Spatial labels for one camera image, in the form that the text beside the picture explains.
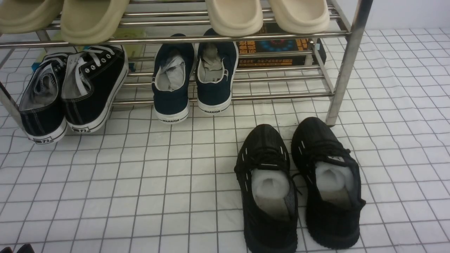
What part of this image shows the cream foam slipper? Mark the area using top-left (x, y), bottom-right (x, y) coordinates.
top-left (268, 0), bottom-right (330, 34)
top-left (205, 0), bottom-right (263, 37)

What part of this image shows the white grid floor cloth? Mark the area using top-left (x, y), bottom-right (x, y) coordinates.
top-left (0, 28), bottom-right (450, 253)

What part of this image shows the navy sneaker right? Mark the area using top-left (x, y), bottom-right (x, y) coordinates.
top-left (195, 41), bottom-right (238, 114)

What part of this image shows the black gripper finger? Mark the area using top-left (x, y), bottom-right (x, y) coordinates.
top-left (0, 247), bottom-right (13, 253)
top-left (16, 244), bottom-right (35, 253)

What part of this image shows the cream foam slipper right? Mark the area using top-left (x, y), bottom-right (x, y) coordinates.
top-left (268, 0), bottom-right (330, 34)

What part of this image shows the black canvas sneaker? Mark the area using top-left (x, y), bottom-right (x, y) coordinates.
top-left (19, 52), bottom-right (72, 144)
top-left (61, 45), bottom-right (129, 134)

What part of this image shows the black knit sneaker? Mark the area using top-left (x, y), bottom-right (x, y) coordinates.
top-left (291, 117), bottom-right (366, 250)
top-left (234, 124), bottom-right (298, 253)

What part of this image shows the olive foam slipper far left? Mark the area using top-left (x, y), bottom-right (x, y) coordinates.
top-left (0, 0), bottom-right (63, 34)

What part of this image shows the black orange book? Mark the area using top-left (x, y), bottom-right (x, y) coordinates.
top-left (235, 38), bottom-right (318, 70)

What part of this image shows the black knit sneaker left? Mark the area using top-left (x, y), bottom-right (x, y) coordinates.
top-left (234, 124), bottom-right (298, 253)

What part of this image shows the black knit sneaker right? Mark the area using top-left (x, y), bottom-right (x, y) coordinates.
top-left (291, 117), bottom-right (366, 250)

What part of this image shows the navy sneaker left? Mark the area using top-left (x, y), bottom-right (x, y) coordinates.
top-left (152, 42), bottom-right (196, 124)

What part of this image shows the silver metal shoe rack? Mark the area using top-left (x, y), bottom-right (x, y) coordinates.
top-left (1, 0), bottom-right (373, 130)

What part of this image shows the olive foam slipper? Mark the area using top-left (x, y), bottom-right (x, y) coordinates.
top-left (60, 0), bottom-right (130, 45)
top-left (0, 0), bottom-right (63, 34)

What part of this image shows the navy sneaker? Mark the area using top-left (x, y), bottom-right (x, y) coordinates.
top-left (195, 41), bottom-right (238, 114)
top-left (152, 42), bottom-right (196, 124)

